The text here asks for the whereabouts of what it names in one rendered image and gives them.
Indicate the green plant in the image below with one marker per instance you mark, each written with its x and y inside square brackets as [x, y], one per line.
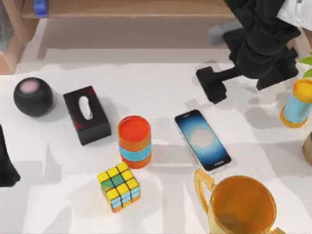
[306, 61]

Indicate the pale grey rounded box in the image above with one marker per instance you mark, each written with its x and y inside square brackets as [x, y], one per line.
[217, 33]

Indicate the black smartphone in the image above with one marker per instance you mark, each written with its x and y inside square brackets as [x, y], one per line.
[202, 139]

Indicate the yellow and blue can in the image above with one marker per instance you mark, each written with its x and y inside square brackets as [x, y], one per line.
[297, 104]

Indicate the orange and blue can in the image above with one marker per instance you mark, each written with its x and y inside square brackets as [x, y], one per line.
[134, 146]

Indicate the wooden open shelves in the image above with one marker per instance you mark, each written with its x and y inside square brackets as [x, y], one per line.
[122, 9]

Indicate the gold trophy cup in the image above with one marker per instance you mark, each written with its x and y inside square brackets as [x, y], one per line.
[241, 204]

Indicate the black tissue box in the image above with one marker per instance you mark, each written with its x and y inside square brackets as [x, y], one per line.
[93, 126]

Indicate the colourful puzzle cube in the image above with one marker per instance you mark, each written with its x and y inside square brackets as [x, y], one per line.
[119, 187]

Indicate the black round speaker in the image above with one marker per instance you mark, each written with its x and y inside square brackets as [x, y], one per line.
[33, 97]

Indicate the blue stapler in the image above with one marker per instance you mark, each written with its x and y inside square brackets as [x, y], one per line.
[40, 8]

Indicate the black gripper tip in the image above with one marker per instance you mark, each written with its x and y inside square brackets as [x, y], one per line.
[6, 165]

